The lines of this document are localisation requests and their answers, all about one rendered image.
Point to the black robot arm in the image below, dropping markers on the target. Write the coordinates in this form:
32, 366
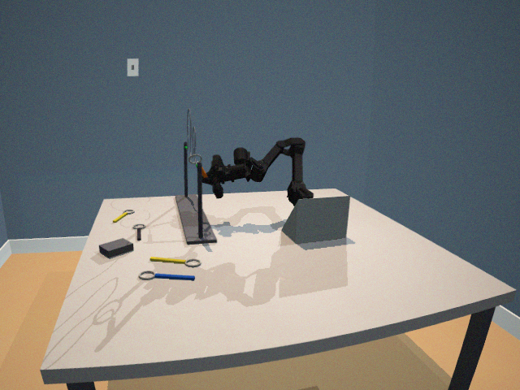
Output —
243, 163

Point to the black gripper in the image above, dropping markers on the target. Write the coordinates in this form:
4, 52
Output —
212, 179

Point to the blue handle with grey loop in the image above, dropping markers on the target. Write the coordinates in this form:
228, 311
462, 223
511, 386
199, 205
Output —
166, 276

